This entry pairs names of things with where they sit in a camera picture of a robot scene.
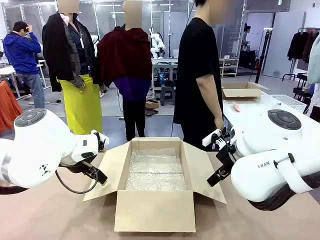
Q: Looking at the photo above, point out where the background metal workbench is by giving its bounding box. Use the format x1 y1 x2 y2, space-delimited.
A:
151 57 180 91

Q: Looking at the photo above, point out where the shallow brown cardboard box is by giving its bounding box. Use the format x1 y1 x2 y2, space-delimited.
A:
221 81 271 101

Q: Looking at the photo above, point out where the black clothes rack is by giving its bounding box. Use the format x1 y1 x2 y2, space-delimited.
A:
281 26 320 82

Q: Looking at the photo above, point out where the orange cloth on stand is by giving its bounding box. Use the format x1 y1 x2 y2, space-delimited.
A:
0 80 24 134

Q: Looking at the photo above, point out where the white plastic basket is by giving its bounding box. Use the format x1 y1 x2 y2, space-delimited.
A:
259 94 309 115

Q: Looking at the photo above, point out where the person's right hand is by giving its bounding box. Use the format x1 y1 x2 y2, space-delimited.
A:
214 118 226 131

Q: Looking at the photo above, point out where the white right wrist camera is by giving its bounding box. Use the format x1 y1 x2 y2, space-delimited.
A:
202 128 223 148

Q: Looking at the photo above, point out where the mannequin with maroon cape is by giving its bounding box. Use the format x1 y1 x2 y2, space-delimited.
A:
96 0 154 142

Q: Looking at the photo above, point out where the open brown cardboard box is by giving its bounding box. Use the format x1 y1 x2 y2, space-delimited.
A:
82 136 227 233

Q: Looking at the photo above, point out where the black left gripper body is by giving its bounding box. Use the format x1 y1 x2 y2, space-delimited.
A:
58 159 100 179

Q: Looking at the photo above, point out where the person's right forearm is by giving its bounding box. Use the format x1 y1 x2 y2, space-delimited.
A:
195 73 224 124

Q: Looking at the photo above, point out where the white side table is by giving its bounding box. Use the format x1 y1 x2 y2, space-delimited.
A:
222 94 312 132

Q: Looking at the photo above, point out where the black tripod stand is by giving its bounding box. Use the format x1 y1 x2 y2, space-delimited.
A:
254 28 274 85

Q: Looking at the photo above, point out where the grey plastic stool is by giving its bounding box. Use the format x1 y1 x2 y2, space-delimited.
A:
159 84 176 107

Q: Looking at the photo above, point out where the wooden shoe shelf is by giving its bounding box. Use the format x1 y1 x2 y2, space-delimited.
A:
219 57 240 78

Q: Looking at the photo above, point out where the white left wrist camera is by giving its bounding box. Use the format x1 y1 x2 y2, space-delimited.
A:
90 129 110 152

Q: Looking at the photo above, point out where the white office desk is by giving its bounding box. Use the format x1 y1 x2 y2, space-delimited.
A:
0 63 45 101

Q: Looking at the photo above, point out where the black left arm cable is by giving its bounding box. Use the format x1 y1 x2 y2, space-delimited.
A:
54 167 99 195

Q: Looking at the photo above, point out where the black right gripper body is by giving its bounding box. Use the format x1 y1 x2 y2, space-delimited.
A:
215 142 238 174

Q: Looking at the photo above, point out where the small cardboard box on floor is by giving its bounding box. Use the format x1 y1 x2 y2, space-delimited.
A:
145 99 160 110

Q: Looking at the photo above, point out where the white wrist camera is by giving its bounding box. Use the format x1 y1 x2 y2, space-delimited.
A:
202 128 223 148
90 129 110 152

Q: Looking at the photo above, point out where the clear bubble wrap sheet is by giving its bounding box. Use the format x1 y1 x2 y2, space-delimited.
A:
124 148 187 192

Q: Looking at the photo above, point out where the mannequin with yellow skirt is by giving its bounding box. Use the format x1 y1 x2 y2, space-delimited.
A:
41 0 105 136

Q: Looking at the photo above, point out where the person in blue hoodie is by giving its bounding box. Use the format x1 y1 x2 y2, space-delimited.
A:
2 21 46 110

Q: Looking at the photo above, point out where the hanging black jacket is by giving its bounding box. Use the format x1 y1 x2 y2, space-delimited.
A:
286 31 310 61

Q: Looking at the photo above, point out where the black right arm cable sleeve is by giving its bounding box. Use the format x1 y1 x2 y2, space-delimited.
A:
246 171 320 212

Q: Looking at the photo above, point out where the person in black t-shirt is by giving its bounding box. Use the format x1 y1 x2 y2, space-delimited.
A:
172 0 225 152

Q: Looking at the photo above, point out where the hanging light blue garment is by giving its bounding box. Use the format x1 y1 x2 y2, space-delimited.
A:
306 33 320 85

